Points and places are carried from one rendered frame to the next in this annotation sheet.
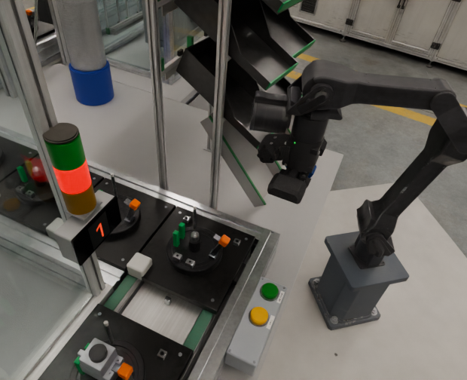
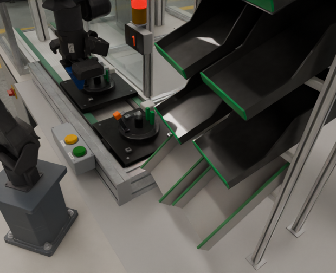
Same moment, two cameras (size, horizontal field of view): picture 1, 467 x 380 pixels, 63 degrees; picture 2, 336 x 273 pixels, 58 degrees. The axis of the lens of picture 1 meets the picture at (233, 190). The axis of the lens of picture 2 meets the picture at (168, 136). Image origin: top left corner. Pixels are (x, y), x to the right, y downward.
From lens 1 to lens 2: 1.24 m
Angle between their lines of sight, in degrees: 82
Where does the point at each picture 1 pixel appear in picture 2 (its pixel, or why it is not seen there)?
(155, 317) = not seen: hidden behind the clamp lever
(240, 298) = (90, 140)
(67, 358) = (118, 80)
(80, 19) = not seen: outside the picture
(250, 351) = (58, 128)
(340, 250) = (46, 167)
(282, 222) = (148, 234)
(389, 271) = not seen: outside the picture
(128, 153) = not seen: hidden behind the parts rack
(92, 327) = (126, 88)
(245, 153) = (195, 156)
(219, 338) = (79, 123)
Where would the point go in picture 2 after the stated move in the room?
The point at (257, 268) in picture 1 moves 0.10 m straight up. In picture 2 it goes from (101, 155) to (97, 130)
